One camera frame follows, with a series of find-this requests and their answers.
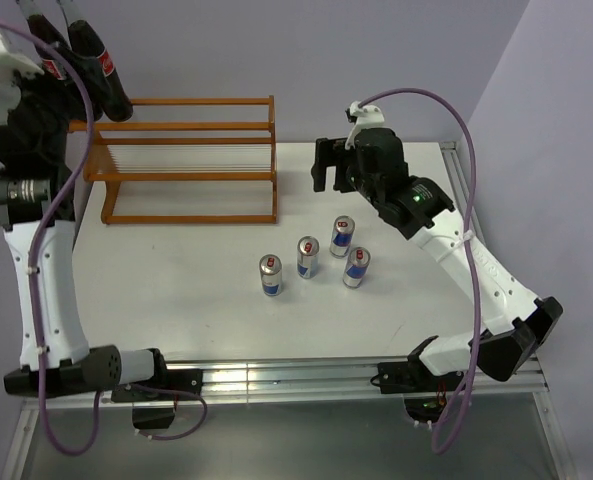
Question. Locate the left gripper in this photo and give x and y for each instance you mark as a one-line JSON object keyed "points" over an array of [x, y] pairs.
{"points": [[74, 91]]}

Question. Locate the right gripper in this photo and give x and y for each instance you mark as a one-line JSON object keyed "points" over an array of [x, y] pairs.
{"points": [[328, 151]]}

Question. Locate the energy drink can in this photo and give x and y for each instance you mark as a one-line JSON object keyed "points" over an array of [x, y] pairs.
{"points": [[358, 261], [342, 234], [307, 256], [270, 268]]}

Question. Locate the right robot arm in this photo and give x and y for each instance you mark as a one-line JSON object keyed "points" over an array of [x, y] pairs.
{"points": [[511, 321]]}

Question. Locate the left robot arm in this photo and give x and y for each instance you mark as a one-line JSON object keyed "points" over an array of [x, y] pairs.
{"points": [[38, 221]]}

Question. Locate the wooden two-tier shelf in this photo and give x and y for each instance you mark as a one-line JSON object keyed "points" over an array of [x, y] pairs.
{"points": [[201, 151]]}

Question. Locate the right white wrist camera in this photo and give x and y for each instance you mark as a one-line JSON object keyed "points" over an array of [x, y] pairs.
{"points": [[362, 118]]}

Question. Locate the aluminium rail frame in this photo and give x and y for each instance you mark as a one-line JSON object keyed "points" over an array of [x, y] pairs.
{"points": [[195, 292]]}

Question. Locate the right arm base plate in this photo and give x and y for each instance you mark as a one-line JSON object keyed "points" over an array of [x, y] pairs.
{"points": [[401, 377]]}

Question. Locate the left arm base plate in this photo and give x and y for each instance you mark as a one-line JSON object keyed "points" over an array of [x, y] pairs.
{"points": [[185, 380]]}

